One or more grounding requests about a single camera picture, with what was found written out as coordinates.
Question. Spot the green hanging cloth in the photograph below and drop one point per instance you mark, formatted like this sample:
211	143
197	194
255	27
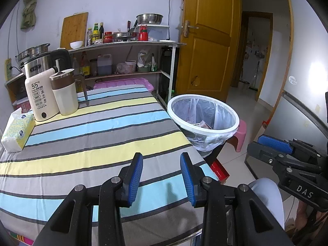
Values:
28	12

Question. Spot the clear plastic bottle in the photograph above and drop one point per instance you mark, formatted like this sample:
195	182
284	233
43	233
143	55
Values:
76	68

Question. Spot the white bowl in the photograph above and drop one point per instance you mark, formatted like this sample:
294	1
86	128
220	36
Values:
76	45

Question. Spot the white water heater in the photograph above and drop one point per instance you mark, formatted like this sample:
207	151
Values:
38	97

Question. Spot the dark sauce bottle yellow label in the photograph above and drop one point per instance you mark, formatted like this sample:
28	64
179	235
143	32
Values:
85	68

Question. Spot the red thermos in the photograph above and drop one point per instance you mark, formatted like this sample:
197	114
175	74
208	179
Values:
143	33

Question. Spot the pink plastic box lid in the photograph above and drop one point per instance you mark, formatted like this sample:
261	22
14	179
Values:
123	83

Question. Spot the wooden cutting board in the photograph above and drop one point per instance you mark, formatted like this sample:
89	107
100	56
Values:
74	28

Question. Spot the dark glass bottle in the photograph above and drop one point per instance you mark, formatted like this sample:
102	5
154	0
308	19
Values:
101	30

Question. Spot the bundle of plastic bags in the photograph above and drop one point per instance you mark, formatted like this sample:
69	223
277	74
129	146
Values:
146	62

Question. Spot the pink plastic stool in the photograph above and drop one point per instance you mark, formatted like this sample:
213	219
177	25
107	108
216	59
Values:
240	133

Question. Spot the white metal shelf unit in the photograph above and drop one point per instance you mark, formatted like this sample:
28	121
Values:
123	44

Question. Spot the yellow tissue pack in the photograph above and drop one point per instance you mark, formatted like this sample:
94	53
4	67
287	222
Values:
18	130

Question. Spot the white plastic container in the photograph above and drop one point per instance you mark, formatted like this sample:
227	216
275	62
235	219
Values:
160	32

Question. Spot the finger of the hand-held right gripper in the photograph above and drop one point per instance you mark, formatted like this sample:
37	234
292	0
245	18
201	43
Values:
274	143
264	156

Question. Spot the striped tablecloth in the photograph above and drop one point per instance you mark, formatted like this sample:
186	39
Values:
102	138

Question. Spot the person's right forearm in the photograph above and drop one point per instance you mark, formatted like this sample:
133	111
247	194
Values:
301	216

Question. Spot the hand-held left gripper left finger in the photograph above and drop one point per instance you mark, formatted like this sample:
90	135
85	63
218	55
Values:
135	179

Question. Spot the white plastic tub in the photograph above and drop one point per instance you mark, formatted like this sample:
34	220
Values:
130	66

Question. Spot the yellow power strip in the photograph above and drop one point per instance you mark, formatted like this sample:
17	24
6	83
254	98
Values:
8	69

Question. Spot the clear plastic bin liner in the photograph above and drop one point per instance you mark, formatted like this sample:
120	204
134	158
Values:
205	143

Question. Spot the small dark jar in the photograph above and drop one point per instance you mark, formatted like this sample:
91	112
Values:
93	68

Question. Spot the steel basin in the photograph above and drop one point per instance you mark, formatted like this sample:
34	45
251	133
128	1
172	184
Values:
150	19

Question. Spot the steel frying pan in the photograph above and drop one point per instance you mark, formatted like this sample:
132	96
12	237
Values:
123	36

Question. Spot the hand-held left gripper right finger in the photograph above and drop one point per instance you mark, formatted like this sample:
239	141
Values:
188	179

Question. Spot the person's leg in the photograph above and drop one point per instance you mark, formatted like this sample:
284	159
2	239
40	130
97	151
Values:
266	199

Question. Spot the red plastic crate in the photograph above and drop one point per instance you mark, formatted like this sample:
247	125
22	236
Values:
219	170

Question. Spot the grey refrigerator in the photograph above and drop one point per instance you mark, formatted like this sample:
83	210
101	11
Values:
302	107

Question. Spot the red jar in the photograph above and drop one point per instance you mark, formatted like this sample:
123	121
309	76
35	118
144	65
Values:
108	37

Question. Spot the green-cap sauce bottle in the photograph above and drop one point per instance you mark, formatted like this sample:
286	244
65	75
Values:
95	32

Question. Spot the black bin with white rim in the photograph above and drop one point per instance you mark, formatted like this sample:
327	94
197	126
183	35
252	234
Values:
205	132

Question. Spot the plastic jug with dark liquid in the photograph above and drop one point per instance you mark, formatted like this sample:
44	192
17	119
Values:
104	65

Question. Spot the yellow wooden door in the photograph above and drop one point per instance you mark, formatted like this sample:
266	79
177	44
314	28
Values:
210	56

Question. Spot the white round lid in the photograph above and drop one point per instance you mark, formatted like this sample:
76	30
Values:
167	41

